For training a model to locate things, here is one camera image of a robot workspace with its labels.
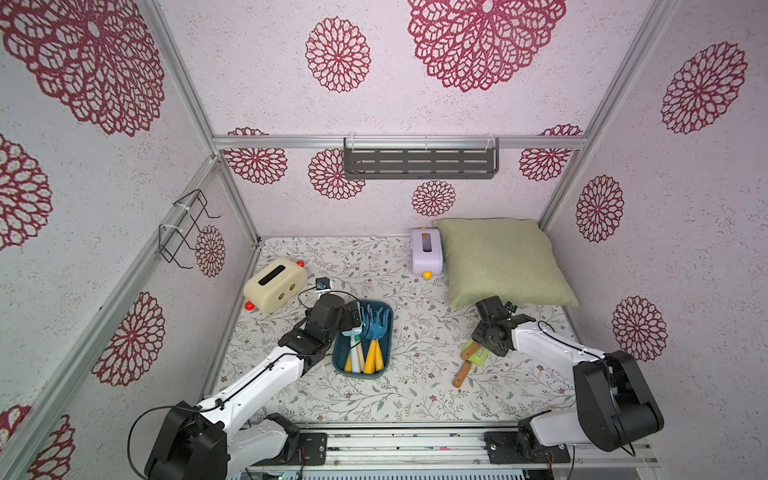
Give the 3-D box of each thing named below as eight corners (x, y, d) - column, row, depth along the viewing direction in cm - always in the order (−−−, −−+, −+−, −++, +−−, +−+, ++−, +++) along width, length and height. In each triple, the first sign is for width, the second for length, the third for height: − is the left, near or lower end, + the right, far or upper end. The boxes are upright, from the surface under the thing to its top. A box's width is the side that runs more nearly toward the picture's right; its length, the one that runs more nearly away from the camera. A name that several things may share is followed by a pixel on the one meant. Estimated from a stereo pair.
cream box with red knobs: (245, 309, 102) (234, 292, 94) (292, 268, 114) (285, 250, 106) (268, 326, 98) (258, 310, 90) (315, 282, 109) (309, 264, 102)
